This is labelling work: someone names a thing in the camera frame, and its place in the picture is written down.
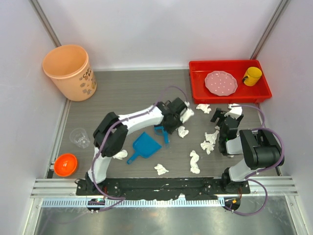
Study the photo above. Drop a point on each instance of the orange plastic bowl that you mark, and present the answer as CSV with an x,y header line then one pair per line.
x,y
65,165

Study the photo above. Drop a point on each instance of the blue plastic dustpan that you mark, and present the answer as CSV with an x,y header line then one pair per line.
x,y
144,146

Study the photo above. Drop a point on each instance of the clear plastic cup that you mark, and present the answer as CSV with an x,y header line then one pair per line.
x,y
79,138

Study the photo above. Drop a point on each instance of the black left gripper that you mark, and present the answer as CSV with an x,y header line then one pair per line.
x,y
170,129

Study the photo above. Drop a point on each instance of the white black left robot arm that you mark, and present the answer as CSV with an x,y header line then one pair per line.
x,y
110,135

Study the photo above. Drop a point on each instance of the blue hand brush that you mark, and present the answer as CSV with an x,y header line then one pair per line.
x,y
160,131

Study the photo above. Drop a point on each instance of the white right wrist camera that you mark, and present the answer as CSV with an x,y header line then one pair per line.
x,y
235,111

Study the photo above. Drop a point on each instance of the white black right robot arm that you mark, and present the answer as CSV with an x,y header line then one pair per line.
x,y
261,149

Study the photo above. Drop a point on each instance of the pink dotted plate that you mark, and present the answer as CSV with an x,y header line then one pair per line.
x,y
221,83

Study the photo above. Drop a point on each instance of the long paper scrap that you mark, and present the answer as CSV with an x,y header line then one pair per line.
x,y
194,168

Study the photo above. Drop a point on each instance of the peach plastic waste bin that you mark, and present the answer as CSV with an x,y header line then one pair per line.
x,y
69,69

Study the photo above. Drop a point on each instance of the yellow mug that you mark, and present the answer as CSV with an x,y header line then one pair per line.
x,y
252,76

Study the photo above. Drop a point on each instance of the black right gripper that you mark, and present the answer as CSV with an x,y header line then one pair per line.
x,y
219,113

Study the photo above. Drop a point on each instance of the red plastic tray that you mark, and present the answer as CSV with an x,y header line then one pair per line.
x,y
198,71

